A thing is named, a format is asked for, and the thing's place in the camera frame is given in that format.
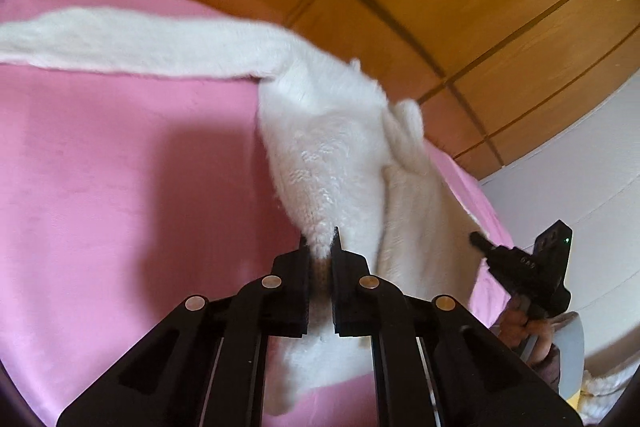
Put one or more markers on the person's right hand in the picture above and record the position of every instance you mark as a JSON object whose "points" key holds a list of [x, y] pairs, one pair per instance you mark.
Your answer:
{"points": [[514, 327]]}

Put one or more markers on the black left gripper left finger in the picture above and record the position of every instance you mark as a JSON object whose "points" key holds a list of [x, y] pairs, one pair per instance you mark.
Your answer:
{"points": [[203, 364]]}

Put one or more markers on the white knit sweater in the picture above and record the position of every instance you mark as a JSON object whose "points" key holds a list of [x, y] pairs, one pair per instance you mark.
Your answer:
{"points": [[346, 163]]}

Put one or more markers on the pink bed blanket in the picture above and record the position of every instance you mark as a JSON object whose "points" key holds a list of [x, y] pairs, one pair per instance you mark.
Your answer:
{"points": [[121, 195]]}

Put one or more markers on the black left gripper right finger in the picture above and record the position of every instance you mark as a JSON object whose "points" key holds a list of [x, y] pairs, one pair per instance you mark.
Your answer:
{"points": [[434, 363]]}

